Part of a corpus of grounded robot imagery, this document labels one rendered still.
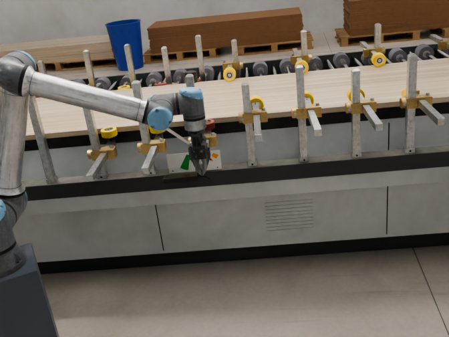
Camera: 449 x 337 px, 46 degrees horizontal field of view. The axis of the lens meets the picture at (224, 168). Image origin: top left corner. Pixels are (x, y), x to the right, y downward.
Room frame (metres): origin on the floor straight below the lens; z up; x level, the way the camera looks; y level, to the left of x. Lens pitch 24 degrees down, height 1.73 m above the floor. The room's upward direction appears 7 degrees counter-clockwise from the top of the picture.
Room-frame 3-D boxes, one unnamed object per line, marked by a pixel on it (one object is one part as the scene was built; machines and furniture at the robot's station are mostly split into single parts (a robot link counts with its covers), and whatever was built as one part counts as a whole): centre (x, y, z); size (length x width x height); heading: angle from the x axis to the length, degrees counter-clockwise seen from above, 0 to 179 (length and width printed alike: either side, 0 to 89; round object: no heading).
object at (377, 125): (2.27, -0.67, 0.95); 0.50 x 0.04 x 0.04; 175
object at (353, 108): (2.31, -0.66, 0.95); 0.14 x 0.06 x 0.05; 85
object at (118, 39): (8.27, 1.28, 0.35); 0.55 x 0.55 x 0.70
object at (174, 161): (2.35, 0.14, 0.75); 0.26 x 0.01 x 0.10; 85
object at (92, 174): (2.33, 0.57, 0.83); 0.44 x 0.03 x 0.04; 175
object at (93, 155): (2.41, 0.59, 0.83); 0.14 x 0.06 x 0.05; 85
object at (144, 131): (2.39, 0.36, 0.93); 0.04 x 0.04 x 0.48; 85
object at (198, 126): (2.03, 0.09, 1.05); 0.10 x 0.09 x 0.05; 85
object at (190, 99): (2.03, 0.10, 1.13); 0.10 x 0.09 x 0.12; 90
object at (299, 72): (2.33, -0.39, 0.93); 0.04 x 0.04 x 0.48; 85
